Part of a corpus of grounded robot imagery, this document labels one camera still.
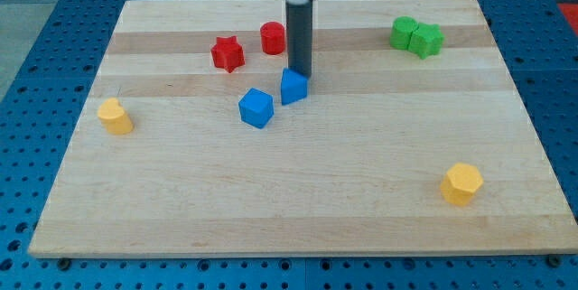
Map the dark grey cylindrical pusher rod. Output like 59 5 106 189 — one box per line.
285 0 312 78

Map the red cylinder block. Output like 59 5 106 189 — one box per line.
260 22 285 55

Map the blue triangular block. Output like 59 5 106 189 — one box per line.
280 68 308 105

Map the red star block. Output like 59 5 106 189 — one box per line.
210 35 245 73

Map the green cylinder block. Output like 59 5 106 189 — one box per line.
389 16 418 50

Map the blue cube block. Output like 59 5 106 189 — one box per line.
238 88 274 128

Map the green star block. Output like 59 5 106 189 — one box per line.
407 23 444 60

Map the light wooden board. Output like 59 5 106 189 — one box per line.
28 0 577 258

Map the yellow heart block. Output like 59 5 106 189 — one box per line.
97 98 134 135

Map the yellow hexagon block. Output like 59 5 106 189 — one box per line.
440 163 484 206

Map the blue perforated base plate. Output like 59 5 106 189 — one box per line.
1 0 577 289

